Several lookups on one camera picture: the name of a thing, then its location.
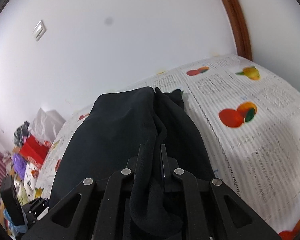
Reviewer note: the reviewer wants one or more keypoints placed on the white wall light switch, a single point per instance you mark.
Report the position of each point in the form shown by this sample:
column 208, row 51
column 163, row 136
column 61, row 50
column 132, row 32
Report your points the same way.
column 39, row 30

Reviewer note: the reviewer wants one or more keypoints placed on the red paper gift bag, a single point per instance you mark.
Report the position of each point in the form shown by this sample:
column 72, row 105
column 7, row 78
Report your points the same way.
column 34, row 151

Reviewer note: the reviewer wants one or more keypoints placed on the white plastic bag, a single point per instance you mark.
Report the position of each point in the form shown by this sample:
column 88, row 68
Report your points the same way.
column 46, row 126

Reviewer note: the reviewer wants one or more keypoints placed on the brown wooden door frame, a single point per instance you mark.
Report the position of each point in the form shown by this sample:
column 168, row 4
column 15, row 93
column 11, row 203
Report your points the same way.
column 239, row 28

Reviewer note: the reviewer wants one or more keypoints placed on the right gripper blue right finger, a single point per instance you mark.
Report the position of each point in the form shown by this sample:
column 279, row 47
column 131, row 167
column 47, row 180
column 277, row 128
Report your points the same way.
column 210, row 209

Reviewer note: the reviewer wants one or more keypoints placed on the fruit print table cover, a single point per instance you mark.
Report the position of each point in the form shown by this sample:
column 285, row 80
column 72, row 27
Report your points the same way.
column 249, row 121

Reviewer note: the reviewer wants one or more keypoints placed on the plaid dark cloth bundle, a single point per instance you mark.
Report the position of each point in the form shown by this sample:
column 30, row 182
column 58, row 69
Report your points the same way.
column 21, row 134

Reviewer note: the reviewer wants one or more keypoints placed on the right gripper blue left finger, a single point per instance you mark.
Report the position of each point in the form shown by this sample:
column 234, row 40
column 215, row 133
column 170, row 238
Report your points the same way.
column 93, row 210

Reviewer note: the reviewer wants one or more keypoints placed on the purple fuzzy item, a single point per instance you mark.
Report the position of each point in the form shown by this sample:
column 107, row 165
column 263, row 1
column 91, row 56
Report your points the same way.
column 19, row 164

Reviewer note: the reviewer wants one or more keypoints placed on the black long-sleeve sweatshirt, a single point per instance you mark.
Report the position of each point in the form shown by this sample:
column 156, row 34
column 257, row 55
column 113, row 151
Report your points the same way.
column 135, row 124

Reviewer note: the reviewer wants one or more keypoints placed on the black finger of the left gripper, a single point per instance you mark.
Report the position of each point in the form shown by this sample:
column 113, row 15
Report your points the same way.
column 11, row 202

